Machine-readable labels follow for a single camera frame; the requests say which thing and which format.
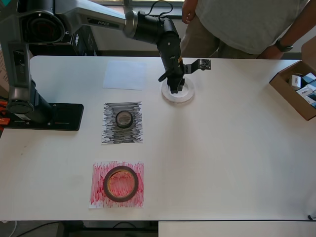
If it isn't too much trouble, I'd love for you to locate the person right hand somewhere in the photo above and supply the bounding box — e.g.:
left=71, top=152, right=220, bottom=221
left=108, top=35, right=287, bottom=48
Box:
left=182, top=0, right=198, bottom=25

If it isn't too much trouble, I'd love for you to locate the white tape roll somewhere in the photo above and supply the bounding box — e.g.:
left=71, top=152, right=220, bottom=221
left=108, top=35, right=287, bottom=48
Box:
left=161, top=77, right=196, bottom=106

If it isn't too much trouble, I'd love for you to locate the black floor cable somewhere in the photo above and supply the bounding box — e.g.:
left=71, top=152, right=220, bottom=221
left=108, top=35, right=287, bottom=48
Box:
left=14, top=221, right=62, bottom=237

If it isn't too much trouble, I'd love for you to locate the black wristband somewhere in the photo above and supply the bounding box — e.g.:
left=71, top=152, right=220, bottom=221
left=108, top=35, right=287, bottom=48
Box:
left=275, top=38, right=294, bottom=52

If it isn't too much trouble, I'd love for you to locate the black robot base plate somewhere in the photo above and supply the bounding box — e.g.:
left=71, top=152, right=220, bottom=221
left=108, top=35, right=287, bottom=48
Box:
left=4, top=103, right=84, bottom=132

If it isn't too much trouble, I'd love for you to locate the black camera cable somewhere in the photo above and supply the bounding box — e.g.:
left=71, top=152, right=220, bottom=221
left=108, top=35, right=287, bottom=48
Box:
left=147, top=0, right=173, bottom=82

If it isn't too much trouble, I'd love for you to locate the black printed carton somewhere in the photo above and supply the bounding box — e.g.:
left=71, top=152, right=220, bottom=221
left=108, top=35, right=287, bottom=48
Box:
left=71, top=26, right=99, bottom=57

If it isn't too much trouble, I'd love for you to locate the black scribbled paper sheet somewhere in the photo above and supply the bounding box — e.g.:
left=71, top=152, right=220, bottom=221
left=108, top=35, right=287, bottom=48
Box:
left=101, top=100, right=144, bottom=145

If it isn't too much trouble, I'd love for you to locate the person left forearm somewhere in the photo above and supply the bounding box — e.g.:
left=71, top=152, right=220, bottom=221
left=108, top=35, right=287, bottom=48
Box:
left=281, top=0, right=316, bottom=47

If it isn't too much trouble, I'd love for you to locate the cardboard box with shipping label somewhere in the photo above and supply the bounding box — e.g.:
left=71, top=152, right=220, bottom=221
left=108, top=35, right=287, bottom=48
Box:
left=0, top=48, right=10, bottom=97

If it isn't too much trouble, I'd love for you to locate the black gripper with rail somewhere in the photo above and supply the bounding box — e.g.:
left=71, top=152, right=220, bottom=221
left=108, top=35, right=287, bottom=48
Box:
left=164, top=64, right=186, bottom=94

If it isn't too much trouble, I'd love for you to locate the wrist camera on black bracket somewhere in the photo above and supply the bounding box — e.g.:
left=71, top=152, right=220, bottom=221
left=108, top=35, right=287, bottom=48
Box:
left=184, top=58, right=212, bottom=75

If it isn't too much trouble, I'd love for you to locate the person left hand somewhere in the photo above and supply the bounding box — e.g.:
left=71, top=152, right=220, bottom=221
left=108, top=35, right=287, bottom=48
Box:
left=257, top=44, right=282, bottom=59

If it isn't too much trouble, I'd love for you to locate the blank white paper sheet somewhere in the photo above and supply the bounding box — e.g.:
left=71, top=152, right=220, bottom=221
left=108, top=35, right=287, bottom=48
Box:
left=102, top=61, right=148, bottom=91

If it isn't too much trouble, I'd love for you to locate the red scribbled paper sheet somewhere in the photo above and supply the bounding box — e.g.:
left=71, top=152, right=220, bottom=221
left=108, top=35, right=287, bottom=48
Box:
left=88, top=160, right=145, bottom=209

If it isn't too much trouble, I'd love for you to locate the person in grey shirt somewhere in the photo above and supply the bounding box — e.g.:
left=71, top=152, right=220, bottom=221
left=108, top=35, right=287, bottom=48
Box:
left=179, top=0, right=309, bottom=59

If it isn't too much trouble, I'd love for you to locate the red tape roll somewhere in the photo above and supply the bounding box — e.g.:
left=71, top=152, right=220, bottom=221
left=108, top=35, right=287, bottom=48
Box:
left=103, top=165, right=139, bottom=202

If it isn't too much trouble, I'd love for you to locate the open cardboard box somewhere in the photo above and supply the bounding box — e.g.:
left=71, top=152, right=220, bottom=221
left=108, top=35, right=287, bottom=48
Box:
left=269, top=60, right=316, bottom=121

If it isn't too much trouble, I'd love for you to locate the small white carton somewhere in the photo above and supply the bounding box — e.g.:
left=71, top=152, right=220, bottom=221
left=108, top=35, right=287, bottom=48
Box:
left=296, top=85, right=314, bottom=97
left=290, top=75, right=302, bottom=90
left=304, top=91, right=316, bottom=109

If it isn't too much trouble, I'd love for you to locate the black tape roll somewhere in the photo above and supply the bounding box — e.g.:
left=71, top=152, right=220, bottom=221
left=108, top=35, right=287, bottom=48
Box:
left=115, top=110, right=134, bottom=129

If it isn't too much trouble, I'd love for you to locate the brown cardboard box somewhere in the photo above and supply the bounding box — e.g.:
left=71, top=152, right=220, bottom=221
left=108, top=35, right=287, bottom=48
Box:
left=301, top=36, right=316, bottom=65

